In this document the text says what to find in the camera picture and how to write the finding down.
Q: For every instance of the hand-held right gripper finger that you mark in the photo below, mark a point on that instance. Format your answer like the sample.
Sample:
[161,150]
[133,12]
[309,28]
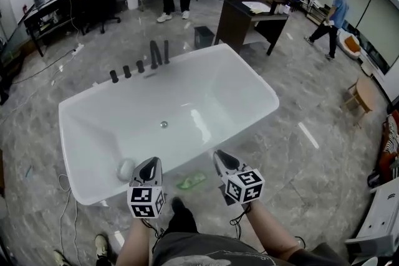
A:
[235,162]
[219,166]

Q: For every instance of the black metal table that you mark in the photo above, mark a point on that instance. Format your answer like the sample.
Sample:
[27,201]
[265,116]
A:
[46,14]

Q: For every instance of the black waste bin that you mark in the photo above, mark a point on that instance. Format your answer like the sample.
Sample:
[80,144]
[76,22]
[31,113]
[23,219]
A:
[204,36]

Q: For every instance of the grey oval sponge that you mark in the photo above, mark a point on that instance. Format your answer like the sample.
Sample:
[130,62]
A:
[125,169]

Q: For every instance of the black bathtub faucet spout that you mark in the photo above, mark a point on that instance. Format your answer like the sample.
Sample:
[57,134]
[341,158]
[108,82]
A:
[155,54]

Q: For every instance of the person's right forearm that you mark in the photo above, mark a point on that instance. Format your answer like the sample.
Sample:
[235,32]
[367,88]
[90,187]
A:
[271,233]

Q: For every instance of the chrome bathtub drain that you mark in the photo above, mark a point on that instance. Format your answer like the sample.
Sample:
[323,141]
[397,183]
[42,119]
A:
[164,124]

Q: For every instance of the black bottle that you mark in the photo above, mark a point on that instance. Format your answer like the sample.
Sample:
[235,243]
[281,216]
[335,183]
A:
[273,7]

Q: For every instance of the white power strip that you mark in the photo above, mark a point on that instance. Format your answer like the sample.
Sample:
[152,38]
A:
[78,49]

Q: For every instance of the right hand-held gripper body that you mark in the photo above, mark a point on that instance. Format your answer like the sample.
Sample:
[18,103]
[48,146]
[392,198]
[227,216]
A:
[244,187]

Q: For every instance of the round wooden table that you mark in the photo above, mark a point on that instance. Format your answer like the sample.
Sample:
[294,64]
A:
[363,95]

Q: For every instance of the person's black trouser leg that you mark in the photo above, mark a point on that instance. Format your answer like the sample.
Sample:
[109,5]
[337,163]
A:
[182,218]

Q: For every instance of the white pet bed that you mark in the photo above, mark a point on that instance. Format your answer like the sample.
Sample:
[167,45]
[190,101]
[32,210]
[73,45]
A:
[349,45]

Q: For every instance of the white bathtub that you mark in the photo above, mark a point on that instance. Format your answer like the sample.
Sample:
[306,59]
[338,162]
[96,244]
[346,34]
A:
[193,90]

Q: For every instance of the black faucet knob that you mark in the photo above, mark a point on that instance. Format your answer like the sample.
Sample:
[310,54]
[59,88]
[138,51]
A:
[113,76]
[140,66]
[126,71]

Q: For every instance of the person's grey shirt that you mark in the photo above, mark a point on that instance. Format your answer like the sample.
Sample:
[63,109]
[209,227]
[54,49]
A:
[212,250]

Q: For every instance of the beige sneaker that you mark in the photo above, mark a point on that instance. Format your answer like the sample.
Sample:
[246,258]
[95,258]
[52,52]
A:
[60,259]
[101,246]

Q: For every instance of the green floor mat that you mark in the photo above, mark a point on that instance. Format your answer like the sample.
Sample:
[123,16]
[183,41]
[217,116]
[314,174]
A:
[191,181]

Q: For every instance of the dark wooden desk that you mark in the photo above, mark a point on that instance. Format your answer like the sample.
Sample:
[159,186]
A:
[237,21]

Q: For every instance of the person's left forearm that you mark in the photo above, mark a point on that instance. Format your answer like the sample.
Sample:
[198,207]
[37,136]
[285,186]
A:
[135,243]

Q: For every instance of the white cabinet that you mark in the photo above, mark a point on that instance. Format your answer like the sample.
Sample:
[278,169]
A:
[377,221]

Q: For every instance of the black handheld shower head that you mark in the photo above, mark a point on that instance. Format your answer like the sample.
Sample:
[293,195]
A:
[166,51]

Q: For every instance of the orange striped seat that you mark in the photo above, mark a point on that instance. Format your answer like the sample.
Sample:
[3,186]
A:
[389,149]

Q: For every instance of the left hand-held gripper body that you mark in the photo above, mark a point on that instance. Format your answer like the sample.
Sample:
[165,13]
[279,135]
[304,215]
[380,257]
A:
[145,199]

